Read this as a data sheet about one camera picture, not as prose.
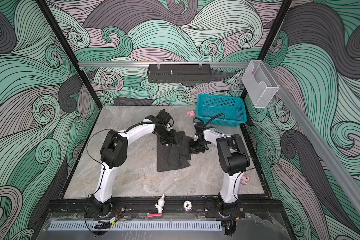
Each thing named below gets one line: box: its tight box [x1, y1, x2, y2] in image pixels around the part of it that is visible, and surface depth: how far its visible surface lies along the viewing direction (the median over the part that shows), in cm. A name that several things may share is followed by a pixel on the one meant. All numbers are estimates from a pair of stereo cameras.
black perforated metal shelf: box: [147, 64, 211, 84], surface depth 97 cm
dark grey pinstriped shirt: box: [157, 130, 191, 172], surface depth 88 cm
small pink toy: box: [187, 110, 197, 117], surface depth 115 cm
